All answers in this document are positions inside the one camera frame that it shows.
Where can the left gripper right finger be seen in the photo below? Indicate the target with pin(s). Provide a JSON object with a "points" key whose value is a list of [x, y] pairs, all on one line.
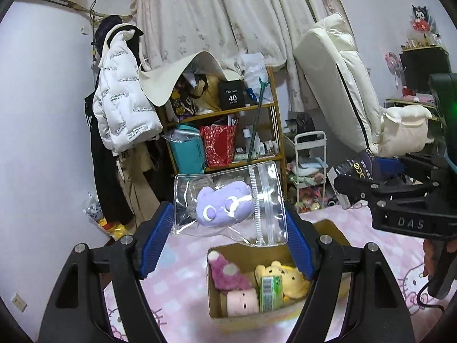
{"points": [[375, 308]]}

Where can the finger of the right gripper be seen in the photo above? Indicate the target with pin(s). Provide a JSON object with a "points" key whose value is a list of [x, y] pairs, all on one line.
{"points": [[360, 187], [389, 167]]}

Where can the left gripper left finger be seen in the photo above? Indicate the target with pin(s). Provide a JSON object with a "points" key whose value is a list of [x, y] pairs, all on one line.
{"points": [[76, 310]]}

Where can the yellow round plush toy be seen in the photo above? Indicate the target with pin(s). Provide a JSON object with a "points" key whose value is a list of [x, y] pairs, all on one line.
{"points": [[294, 284]]}

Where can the clear pouch with purple plush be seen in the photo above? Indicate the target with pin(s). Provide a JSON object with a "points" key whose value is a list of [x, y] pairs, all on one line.
{"points": [[245, 204]]}

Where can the pink roll cake plush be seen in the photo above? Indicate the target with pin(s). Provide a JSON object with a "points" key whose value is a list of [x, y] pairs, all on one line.
{"points": [[242, 302]]}

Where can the pink fluffy bear plush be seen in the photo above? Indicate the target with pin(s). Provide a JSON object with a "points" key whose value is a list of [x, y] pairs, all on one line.
{"points": [[226, 275]]}

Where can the person's hand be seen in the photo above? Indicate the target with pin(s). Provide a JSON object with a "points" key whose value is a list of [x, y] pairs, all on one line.
{"points": [[431, 254]]}

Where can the white rolling cart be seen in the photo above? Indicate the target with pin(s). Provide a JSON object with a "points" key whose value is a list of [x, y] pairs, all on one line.
{"points": [[306, 168]]}

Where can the pink small fan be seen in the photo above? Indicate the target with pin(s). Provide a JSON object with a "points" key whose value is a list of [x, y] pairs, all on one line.
{"points": [[395, 67]]}

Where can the pink Hello Kitty bedsheet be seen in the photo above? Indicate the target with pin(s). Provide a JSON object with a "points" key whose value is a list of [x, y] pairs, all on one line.
{"points": [[177, 290]]}

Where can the black monitor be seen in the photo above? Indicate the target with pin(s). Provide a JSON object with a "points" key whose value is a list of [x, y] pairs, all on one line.
{"points": [[418, 64]]}

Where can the open cardboard box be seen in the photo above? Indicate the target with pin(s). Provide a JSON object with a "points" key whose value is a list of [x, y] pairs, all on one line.
{"points": [[247, 258]]}

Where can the cream padded recliner chair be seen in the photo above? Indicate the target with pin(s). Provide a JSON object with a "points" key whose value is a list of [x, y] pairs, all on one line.
{"points": [[342, 87]]}

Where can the black white character plush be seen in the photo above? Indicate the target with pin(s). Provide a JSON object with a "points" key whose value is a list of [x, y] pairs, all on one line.
{"points": [[422, 22]]}

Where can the green long pole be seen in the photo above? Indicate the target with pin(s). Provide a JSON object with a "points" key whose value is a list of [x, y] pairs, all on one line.
{"points": [[263, 86]]}

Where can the beige trench coat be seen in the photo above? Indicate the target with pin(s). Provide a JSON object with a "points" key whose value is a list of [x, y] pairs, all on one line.
{"points": [[132, 164]]}

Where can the red gift bag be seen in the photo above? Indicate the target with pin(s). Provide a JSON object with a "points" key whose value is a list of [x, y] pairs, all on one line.
{"points": [[219, 144]]}

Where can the wooden bookshelf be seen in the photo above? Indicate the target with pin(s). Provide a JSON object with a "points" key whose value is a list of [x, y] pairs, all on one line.
{"points": [[245, 114]]}

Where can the black box marked 40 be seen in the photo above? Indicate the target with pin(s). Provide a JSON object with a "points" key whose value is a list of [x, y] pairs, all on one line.
{"points": [[231, 95]]}

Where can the teal shopping bag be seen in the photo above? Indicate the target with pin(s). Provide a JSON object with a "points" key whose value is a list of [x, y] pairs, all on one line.
{"points": [[187, 148]]}

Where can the white puffer jacket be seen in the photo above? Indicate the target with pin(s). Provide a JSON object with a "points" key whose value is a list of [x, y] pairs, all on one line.
{"points": [[124, 114]]}

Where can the floral cream curtain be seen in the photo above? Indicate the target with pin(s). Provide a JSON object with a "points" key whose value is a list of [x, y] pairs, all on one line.
{"points": [[228, 29]]}

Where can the cream sheet over shelf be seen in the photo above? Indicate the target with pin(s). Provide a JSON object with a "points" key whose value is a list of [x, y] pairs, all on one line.
{"points": [[158, 84]]}

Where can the wall power socket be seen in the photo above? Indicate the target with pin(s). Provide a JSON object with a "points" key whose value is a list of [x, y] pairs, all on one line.
{"points": [[19, 303]]}

